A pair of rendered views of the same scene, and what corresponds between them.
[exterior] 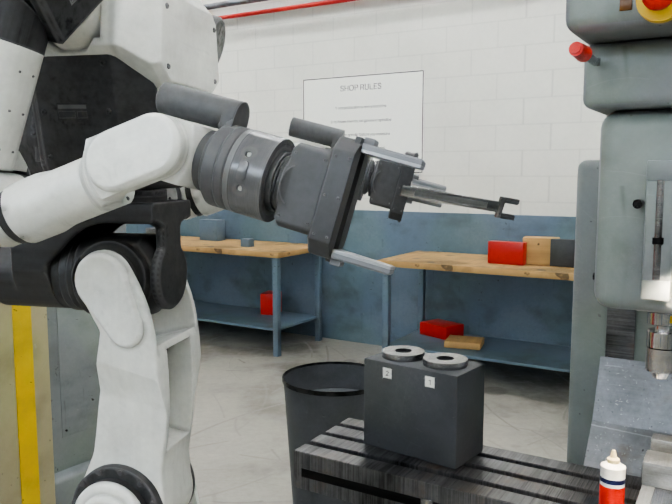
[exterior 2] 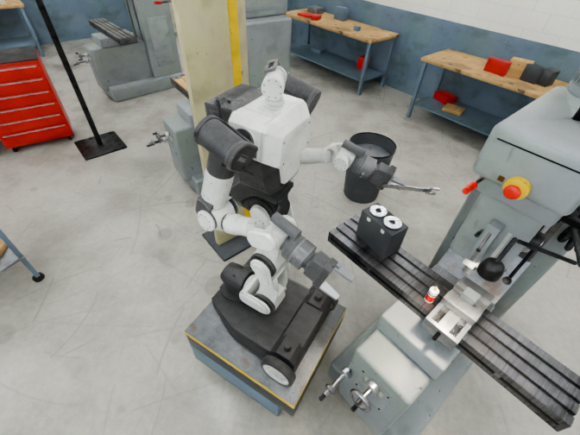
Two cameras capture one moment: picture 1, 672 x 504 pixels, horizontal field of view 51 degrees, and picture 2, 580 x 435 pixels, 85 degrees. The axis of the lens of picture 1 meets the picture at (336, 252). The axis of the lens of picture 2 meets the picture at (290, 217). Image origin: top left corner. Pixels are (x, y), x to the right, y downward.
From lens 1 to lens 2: 0.74 m
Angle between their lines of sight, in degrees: 40
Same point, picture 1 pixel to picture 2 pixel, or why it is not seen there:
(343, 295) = (400, 65)
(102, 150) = (251, 236)
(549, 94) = not seen: outside the picture
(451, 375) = (390, 234)
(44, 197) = (235, 230)
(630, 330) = not seen: hidden behind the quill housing
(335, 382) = (374, 141)
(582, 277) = (473, 194)
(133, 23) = (269, 154)
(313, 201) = (315, 275)
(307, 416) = not seen: hidden behind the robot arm
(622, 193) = (475, 222)
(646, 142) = (495, 211)
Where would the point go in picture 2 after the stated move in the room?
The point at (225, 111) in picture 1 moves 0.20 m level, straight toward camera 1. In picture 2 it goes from (292, 236) to (277, 295)
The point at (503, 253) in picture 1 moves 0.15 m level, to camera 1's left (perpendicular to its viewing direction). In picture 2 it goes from (494, 66) to (482, 65)
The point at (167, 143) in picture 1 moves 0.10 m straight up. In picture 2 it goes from (271, 246) to (270, 222)
